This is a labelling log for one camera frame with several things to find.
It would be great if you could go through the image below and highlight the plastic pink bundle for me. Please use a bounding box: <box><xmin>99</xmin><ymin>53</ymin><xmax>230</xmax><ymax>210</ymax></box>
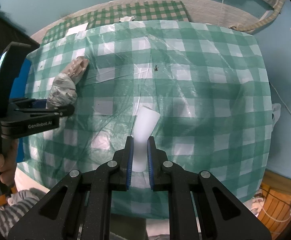
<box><xmin>46</xmin><ymin>56</ymin><xmax>89</xmax><ymax>108</ymax></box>

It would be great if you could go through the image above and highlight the person left hand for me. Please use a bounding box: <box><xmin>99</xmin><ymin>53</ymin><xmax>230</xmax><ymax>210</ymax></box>
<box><xmin>0</xmin><ymin>139</ymin><xmax>19</xmax><ymax>186</ymax></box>

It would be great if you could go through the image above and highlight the blue cardboard box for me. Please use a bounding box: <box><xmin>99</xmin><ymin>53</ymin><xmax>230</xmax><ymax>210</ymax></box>
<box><xmin>0</xmin><ymin>52</ymin><xmax>31</xmax><ymax>163</ymax></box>

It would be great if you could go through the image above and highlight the grey striped clothing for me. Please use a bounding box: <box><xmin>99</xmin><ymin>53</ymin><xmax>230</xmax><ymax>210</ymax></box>
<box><xmin>0</xmin><ymin>188</ymin><xmax>46</xmax><ymax>239</ymax></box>

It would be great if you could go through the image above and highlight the orange wooden crate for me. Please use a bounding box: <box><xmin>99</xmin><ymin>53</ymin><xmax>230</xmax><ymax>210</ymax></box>
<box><xmin>255</xmin><ymin>178</ymin><xmax>291</xmax><ymax>239</ymax></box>

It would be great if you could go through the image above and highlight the white square paper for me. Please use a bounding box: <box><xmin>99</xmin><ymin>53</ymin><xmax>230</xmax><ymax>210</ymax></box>
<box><xmin>65</xmin><ymin>22</ymin><xmax>88</xmax><ymax>36</ymax></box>

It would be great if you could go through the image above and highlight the teal checkered plastic tablecloth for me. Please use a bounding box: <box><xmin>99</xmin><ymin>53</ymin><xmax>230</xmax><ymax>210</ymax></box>
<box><xmin>17</xmin><ymin>19</ymin><xmax>273</xmax><ymax>220</ymax></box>

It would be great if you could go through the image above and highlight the crumpled white paper scrap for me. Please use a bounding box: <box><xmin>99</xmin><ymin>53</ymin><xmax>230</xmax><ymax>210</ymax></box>
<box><xmin>120</xmin><ymin>16</ymin><xmax>135</xmax><ymax>22</ymax></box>

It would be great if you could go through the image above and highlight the green beige checkered cloth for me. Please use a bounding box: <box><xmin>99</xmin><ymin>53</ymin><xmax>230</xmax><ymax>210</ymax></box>
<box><xmin>41</xmin><ymin>1</ymin><xmax>190</xmax><ymax>45</ymax></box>

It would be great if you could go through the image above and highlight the braided beige rope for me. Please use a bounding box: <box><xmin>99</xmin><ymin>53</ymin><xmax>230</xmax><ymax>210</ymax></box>
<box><xmin>229</xmin><ymin>0</ymin><xmax>286</xmax><ymax>33</ymax></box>

